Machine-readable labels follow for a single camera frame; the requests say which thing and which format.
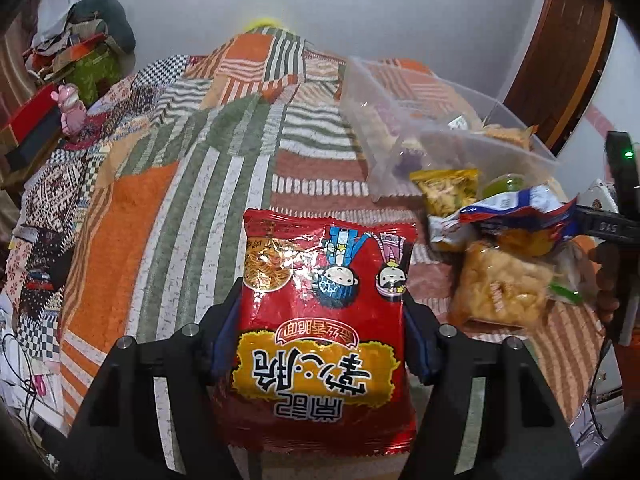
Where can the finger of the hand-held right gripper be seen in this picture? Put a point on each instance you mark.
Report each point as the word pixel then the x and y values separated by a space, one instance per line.
pixel 597 222

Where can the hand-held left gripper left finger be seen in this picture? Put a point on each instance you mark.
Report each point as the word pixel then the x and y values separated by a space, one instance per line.
pixel 226 330

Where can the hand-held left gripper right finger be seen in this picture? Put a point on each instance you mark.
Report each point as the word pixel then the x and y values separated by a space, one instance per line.
pixel 416 340

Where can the blue and white snack packet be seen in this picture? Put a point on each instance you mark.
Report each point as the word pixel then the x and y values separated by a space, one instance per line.
pixel 515 207

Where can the red cartoon snack packet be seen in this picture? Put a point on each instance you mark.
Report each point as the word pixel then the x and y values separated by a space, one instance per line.
pixel 320 350

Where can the clear plastic storage box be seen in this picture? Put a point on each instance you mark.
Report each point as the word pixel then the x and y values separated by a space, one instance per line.
pixel 380 110

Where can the person's right hand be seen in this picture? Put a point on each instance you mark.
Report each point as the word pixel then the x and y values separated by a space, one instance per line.
pixel 606 285

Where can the clear bag of yellow puffs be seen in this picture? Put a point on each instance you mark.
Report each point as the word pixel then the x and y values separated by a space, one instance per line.
pixel 500 285

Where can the green jelly cup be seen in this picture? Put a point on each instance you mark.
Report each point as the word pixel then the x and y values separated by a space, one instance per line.
pixel 502 185

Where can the orange snack packet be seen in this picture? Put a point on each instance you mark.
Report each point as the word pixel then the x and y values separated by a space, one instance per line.
pixel 510 135

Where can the brown wooden door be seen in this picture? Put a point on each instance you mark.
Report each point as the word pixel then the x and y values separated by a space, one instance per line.
pixel 560 60

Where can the yellow snack packet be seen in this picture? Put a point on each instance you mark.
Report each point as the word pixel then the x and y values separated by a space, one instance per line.
pixel 447 192

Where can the patchwork striped blanket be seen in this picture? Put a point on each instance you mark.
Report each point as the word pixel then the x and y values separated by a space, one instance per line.
pixel 200 170

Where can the purple snack packet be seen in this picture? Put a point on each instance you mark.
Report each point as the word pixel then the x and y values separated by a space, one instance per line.
pixel 410 159

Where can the pink scissors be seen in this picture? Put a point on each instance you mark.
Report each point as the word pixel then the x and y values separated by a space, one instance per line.
pixel 39 385

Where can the pink toy figure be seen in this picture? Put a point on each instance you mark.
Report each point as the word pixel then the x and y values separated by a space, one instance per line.
pixel 72 110

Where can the green patterned bag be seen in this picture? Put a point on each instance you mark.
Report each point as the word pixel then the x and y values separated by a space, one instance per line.
pixel 92 75

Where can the red flat box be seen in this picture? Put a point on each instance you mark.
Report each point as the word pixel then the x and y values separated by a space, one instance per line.
pixel 30 115

